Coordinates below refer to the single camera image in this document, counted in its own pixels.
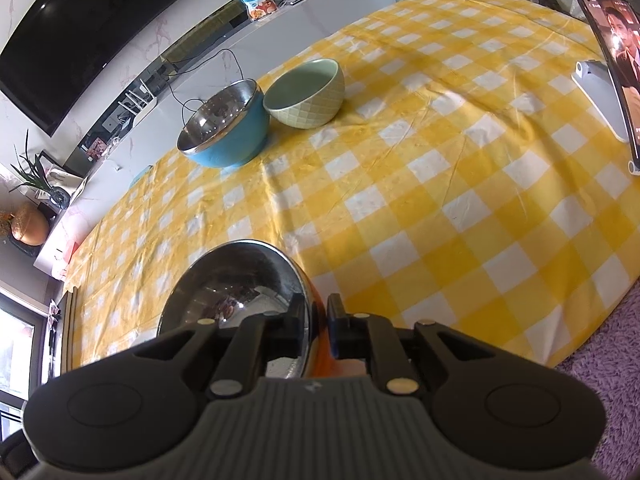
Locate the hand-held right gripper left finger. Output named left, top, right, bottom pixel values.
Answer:
left=134, top=304, right=307, bottom=397

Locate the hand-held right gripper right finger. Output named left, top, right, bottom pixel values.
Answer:
left=326, top=294, right=478, bottom=395

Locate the orange steel bowl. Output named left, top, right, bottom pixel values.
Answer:
left=156, top=239, right=371, bottom=379

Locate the blue steel bowl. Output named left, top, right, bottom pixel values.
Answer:
left=177, top=78, right=271, bottom=169

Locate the green ceramic bowl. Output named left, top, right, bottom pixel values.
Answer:
left=262, top=58, right=347, bottom=129

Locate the yellow checked tablecloth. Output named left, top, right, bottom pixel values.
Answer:
left=62, top=0, right=640, bottom=369

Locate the light blue plastic stool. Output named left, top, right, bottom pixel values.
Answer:
left=128, top=165, right=154, bottom=189

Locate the glass sliding door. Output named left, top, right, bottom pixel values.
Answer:
left=0, top=284, right=67, bottom=442

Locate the portrait sketch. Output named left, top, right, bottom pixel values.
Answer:
left=47, top=167, right=89, bottom=196

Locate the white router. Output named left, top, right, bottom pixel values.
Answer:
left=119, top=77, right=161, bottom=116

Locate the gold acorn vase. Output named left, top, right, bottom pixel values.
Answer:
left=10, top=203, right=51, bottom=247

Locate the purple shaggy rug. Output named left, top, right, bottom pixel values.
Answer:
left=554, top=287, right=640, bottom=480

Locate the green plant in glass vase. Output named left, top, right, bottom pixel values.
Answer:
left=9, top=129, right=71, bottom=209

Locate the white phone stand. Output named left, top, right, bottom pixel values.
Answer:
left=571, top=58, right=632, bottom=142

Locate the black television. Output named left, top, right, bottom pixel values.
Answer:
left=0, top=0, right=191, bottom=136

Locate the smartphone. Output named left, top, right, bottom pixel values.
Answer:
left=577, top=0, right=640, bottom=176

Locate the black cable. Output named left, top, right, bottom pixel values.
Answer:
left=167, top=48, right=251, bottom=111

